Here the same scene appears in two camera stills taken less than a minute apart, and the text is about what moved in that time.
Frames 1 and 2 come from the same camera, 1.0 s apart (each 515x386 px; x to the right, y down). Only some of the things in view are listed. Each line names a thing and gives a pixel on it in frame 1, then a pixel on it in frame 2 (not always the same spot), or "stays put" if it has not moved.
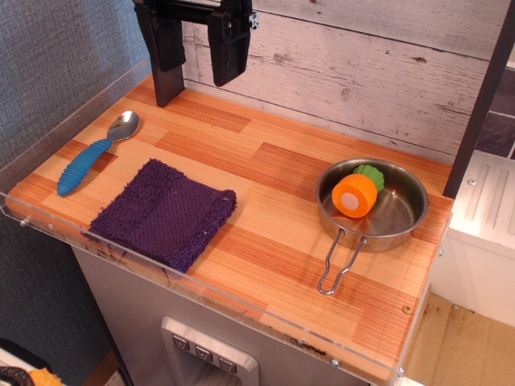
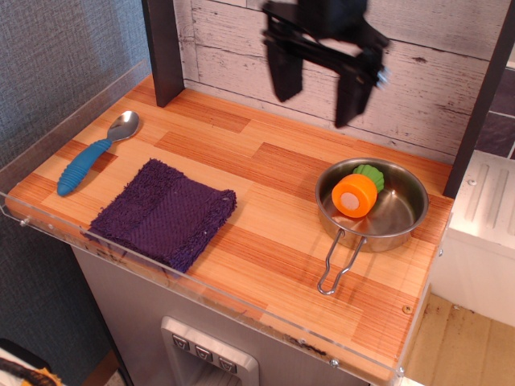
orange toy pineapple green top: x=356 y=195 stays put
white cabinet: x=475 y=264 stays put
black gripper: x=229 y=30 → x=300 y=25
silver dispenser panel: x=195 y=357 stays put
